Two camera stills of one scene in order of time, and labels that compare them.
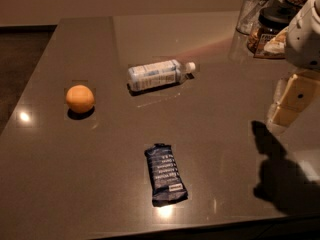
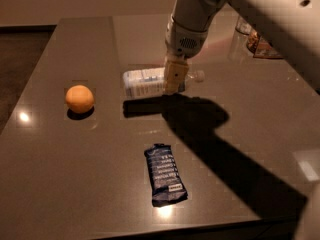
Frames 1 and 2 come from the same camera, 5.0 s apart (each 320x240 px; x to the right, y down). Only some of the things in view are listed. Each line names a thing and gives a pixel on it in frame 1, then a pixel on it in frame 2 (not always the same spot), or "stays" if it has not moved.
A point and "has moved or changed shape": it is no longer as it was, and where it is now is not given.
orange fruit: (79, 98) stays
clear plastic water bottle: (158, 74) has moved or changed shape
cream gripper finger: (297, 94) -> (176, 69)
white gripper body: (304, 40) -> (184, 41)
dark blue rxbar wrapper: (168, 186) stays
